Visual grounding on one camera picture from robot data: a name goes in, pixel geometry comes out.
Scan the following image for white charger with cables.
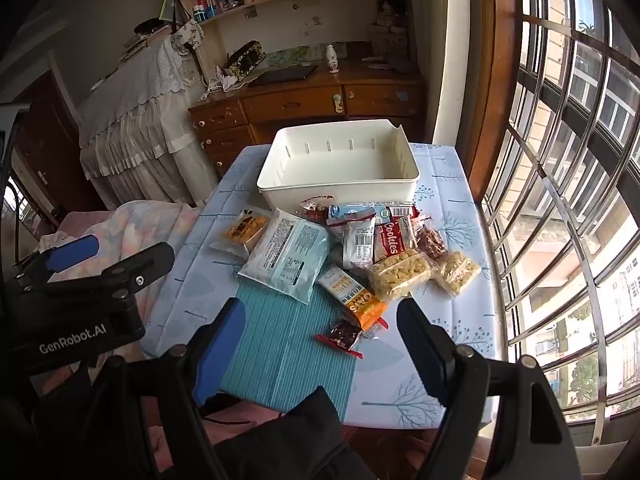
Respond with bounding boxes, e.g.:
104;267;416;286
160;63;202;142
202;65;243;101

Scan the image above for light blue tree-print tablecloth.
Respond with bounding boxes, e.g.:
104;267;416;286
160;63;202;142
140;142;503;431

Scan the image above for small clear bag of puffs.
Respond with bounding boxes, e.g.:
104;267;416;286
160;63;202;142
432;251;483;298

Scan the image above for small white red-print packet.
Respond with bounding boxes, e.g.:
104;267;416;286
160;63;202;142
341;216;377;271

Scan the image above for white papers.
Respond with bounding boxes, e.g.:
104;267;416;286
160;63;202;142
361;54;396;72

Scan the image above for black laptop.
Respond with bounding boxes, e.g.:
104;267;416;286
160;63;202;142
247;64;320;88

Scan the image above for cloth doll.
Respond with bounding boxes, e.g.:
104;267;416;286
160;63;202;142
370;0;408;58

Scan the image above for pastel patterned blanket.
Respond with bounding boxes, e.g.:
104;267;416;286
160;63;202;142
35;200;201;321

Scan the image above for orange cracker packet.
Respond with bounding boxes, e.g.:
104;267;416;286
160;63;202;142
210;208;271;261

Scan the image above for small red striped date packet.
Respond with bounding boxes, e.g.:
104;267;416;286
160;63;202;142
315;319;363;360

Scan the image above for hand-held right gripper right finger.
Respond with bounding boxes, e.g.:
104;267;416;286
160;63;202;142
395;297;583;480

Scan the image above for red and white cookie bag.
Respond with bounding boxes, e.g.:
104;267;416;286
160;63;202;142
372;215;418;261

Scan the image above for wooden desk with drawers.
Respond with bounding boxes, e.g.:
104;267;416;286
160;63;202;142
187;57;426;181

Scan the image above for large light blue packet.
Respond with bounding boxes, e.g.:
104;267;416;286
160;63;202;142
237;208;333;306

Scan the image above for white lace cover cloth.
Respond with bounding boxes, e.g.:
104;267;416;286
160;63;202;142
77;35;221;206

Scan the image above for dark floral pencil case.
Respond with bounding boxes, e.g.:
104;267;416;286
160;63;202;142
222;40;267;80

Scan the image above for window with metal grille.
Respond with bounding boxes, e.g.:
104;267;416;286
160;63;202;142
480;0;640;441

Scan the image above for orange and white oat packet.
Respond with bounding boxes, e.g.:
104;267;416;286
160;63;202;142
317;266;390;333

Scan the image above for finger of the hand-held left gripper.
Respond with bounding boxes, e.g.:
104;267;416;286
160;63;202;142
15;241;176;311
15;234;101;282

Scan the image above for large clear bag of puffs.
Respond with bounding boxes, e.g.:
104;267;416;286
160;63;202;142
367;249;433;303

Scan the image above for small clear red-label packet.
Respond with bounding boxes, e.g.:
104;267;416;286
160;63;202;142
300;199;333;223

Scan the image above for clear packet of nuts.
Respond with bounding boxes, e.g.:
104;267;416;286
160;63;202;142
412;220;448;261

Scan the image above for floral cloth bag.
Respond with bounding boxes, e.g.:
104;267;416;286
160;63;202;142
170;19;206;53

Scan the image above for green printed desk mat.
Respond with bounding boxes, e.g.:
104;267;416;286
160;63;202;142
265;42;348;67

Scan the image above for blue and white snack packet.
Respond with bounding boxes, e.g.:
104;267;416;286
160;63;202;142
327;203;416;221

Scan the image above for white plastic storage bin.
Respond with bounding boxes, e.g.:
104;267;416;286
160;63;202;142
256;119;421;211

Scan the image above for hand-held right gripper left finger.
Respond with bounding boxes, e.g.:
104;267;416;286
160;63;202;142
75;297;248;480

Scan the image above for person's black clothing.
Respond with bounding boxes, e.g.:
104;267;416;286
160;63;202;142
200;385;381;480

